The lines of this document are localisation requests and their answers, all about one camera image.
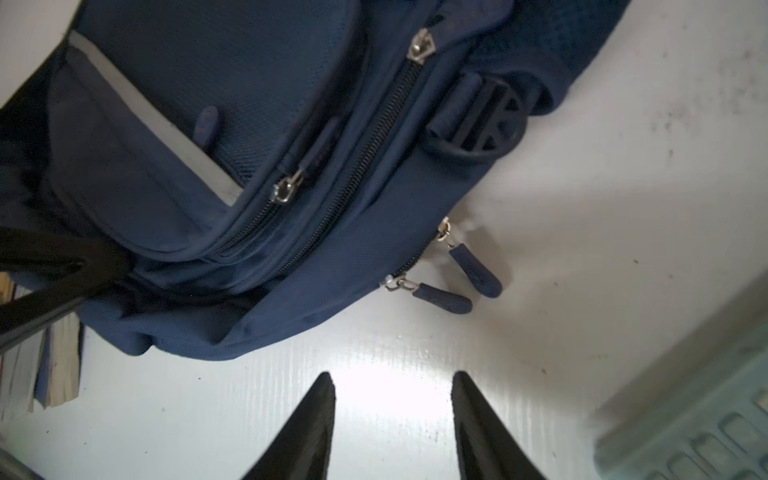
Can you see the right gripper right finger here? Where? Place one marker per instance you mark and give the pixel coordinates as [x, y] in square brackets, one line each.
[485, 448]

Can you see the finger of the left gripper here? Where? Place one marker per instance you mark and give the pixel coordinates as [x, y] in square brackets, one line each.
[62, 272]

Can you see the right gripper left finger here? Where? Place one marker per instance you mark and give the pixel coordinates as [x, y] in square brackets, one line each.
[301, 449]

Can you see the navy blue student backpack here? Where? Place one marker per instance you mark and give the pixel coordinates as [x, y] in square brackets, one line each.
[265, 164]

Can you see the brown hardcover book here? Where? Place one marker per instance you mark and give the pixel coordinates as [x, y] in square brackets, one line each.
[43, 370]

